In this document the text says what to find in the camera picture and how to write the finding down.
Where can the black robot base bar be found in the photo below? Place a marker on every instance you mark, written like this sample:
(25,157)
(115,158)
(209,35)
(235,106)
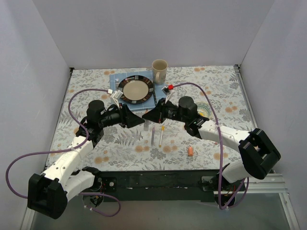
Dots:
(173,185)

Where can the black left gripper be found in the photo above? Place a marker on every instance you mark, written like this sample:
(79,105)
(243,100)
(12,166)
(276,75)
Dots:
(123,115)

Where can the black handled fork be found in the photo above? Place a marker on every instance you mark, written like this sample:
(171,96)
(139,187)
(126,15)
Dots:
(117,82)

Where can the beige floral ceramic mug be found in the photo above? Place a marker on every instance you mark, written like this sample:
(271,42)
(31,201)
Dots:
(159,68)

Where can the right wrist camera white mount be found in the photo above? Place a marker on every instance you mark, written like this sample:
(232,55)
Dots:
(168,91)

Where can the dark striped rim dinner plate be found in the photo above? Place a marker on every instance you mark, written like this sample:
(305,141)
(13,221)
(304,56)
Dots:
(136,89)

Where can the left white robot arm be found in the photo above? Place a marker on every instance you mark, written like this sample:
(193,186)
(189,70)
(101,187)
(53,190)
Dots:
(50,192)

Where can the yellow and blue patterned bowl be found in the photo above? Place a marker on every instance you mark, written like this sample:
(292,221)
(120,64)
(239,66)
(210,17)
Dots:
(204,109)

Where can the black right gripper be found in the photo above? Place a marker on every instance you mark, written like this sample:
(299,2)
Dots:
(162,112)

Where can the purple pen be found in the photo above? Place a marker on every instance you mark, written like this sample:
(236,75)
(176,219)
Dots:
(152,137)

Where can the white marker with yellow tip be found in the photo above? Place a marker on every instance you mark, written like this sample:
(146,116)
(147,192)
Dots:
(161,137)

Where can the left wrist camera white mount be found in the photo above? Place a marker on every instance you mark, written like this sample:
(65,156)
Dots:
(115,96)

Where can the orange pen cap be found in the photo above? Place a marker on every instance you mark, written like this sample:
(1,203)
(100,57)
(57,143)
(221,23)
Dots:
(190,151)

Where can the grey marker with red tip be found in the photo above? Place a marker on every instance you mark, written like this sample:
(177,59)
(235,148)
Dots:
(146,125)

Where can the black handled table knife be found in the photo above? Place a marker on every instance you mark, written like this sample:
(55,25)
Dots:
(154,94)

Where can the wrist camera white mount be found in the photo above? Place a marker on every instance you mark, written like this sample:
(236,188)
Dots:
(115,96)
(168,91)

